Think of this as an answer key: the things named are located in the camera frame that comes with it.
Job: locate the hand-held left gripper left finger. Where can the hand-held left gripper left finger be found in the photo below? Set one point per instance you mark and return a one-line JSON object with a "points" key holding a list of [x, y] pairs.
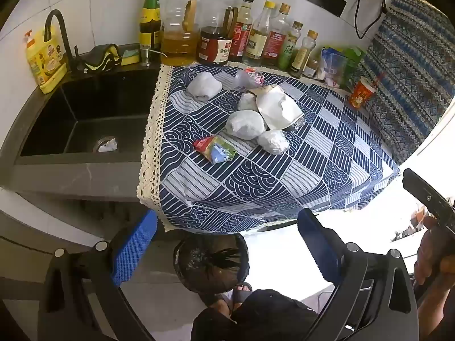
{"points": [[137, 245]]}

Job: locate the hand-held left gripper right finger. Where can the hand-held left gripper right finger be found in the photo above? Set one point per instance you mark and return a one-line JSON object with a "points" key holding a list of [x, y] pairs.
{"points": [[316, 245]]}

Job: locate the black lined trash bin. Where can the black lined trash bin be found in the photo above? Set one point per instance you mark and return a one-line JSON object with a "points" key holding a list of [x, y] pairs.
{"points": [[209, 263]]}

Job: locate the white paper ball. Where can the white paper ball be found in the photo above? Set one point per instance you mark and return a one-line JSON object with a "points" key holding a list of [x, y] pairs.
{"points": [[246, 124], [247, 102], [204, 85], [273, 142]]}

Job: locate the colourful snack wrapper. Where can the colourful snack wrapper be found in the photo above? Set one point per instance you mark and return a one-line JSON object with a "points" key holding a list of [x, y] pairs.
{"points": [[217, 149]]}

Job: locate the white paper bag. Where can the white paper bag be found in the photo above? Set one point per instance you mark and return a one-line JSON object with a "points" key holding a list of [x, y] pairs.
{"points": [[277, 110]]}

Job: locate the clear plastic wrapper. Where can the clear plastic wrapper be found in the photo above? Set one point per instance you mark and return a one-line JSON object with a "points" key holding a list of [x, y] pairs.
{"points": [[248, 78]]}

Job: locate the person's right forearm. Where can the person's right forearm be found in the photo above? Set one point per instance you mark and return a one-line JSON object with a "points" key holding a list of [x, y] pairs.
{"points": [[438, 313]]}

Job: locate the person's right hand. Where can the person's right hand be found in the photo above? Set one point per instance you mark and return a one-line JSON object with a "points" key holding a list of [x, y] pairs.
{"points": [[430, 252]]}

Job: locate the blue patterned tablecloth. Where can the blue patterned tablecloth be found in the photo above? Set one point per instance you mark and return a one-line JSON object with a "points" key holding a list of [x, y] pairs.
{"points": [[270, 181]]}

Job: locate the black sandal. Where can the black sandal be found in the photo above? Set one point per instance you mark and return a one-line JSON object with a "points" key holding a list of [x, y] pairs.
{"points": [[243, 291]]}

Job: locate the person's black shorts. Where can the person's black shorts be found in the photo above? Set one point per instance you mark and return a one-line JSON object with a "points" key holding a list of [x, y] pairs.
{"points": [[263, 316]]}

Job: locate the white tissue wad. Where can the white tissue wad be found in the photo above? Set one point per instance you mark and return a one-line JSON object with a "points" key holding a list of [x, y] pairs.
{"points": [[107, 145]]}

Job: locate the person's bare leg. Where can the person's bare leg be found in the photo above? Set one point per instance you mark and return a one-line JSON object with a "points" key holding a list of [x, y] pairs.
{"points": [[223, 306]]}

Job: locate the red paper cup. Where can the red paper cup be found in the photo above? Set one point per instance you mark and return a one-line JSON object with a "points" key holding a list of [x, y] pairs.
{"points": [[362, 94]]}

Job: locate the blue zigzag patterned cloth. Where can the blue zigzag patterned cloth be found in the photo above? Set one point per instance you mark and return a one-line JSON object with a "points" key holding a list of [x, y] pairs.
{"points": [[408, 74]]}

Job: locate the black kitchen sink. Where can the black kitchen sink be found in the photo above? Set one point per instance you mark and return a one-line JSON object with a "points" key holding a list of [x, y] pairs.
{"points": [[92, 113]]}

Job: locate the green packet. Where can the green packet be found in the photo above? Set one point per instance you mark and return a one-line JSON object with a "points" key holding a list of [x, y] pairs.
{"points": [[353, 64]]}

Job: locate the white and blue packet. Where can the white and blue packet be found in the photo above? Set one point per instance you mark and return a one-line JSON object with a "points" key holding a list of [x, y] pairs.
{"points": [[330, 65]]}

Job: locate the small glass jar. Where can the small glass jar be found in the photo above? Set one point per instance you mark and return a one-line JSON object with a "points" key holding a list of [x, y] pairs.
{"points": [[311, 67]]}

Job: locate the yellow green sponge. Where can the yellow green sponge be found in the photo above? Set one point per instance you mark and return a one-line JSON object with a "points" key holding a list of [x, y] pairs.
{"points": [[129, 57]]}

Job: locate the gold cap small bottle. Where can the gold cap small bottle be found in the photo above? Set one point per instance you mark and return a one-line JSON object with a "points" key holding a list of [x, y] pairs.
{"points": [[302, 55]]}

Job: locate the black and yellow cloth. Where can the black and yellow cloth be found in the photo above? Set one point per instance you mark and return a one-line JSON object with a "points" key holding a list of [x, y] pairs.
{"points": [[103, 58]]}

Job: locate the metal soap dispenser pump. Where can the metal soap dispenser pump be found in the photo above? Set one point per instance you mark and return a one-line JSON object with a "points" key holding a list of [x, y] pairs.
{"points": [[145, 55]]}

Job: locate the green label small bottle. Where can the green label small bottle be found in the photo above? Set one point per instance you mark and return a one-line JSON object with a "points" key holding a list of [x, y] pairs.
{"points": [[289, 49]]}

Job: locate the yellow dish soap bottle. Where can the yellow dish soap bottle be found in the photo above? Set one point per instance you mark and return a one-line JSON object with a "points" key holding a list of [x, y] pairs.
{"points": [[46, 60]]}

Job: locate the black faucet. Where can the black faucet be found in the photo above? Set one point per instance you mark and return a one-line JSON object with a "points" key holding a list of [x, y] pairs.
{"points": [[67, 48]]}

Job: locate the red label vinegar bottle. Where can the red label vinegar bottle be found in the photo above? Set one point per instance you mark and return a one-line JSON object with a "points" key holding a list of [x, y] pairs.
{"points": [[275, 39]]}

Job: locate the large clear oil jug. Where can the large clear oil jug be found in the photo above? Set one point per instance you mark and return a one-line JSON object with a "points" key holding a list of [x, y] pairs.
{"points": [[179, 39]]}

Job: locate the dark soy sauce jug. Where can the dark soy sauce jug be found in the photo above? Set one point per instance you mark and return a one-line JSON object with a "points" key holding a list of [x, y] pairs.
{"points": [[215, 42]]}

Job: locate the yellow cap clear bottle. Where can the yellow cap clear bottle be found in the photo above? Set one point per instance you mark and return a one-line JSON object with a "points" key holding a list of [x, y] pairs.
{"points": [[257, 35]]}

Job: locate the black cap sauce bottle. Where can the black cap sauce bottle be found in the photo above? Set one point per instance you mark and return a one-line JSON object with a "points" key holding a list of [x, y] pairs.
{"points": [[241, 32]]}

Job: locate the green label glass bottle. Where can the green label glass bottle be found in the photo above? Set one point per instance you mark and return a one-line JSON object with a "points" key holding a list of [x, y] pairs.
{"points": [[150, 17]]}

